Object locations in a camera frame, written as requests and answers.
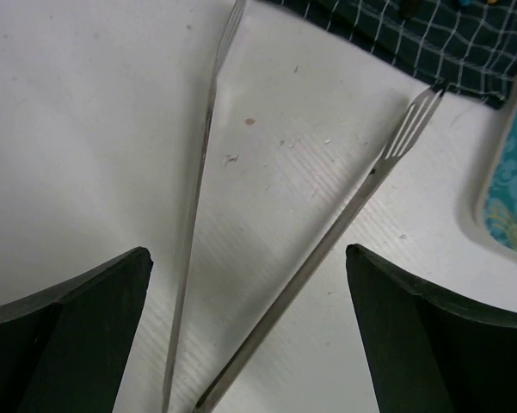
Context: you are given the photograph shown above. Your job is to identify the metal tongs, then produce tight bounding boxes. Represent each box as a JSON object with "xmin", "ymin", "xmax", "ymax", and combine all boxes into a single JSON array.
[{"xmin": 161, "ymin": 1, "xmax": 446, "ymax": 412}]

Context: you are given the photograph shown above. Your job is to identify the teal floral tray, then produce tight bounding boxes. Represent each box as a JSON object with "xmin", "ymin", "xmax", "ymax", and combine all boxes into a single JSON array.
[{"xmin": 458, "ymin": 82, "xmax": 517, "ymax": 262}]

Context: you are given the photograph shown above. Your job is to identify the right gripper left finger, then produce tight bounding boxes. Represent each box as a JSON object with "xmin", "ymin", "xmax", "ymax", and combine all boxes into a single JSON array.
[{"xmin": 0, "ymin": 247, "xmax": 152, "ymax": 412}]

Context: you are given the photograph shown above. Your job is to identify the dark metallic spoon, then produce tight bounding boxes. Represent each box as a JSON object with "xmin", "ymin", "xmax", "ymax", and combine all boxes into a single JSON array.
[{"xmin": 399, "ymin": 0, "xmax": 422, "ymax": 19}]

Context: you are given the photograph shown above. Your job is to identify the dark checked placemat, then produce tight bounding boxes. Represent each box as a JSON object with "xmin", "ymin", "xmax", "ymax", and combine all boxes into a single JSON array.
[{"xmin": 278, "ymin": 1, "xmax": 517, "ymax": 109}]

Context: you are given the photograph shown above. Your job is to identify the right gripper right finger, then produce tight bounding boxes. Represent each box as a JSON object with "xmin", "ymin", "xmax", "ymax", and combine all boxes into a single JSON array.
[{"xmin": 346, "ymin": 244, "xmax": 517, "ymax": 412}]

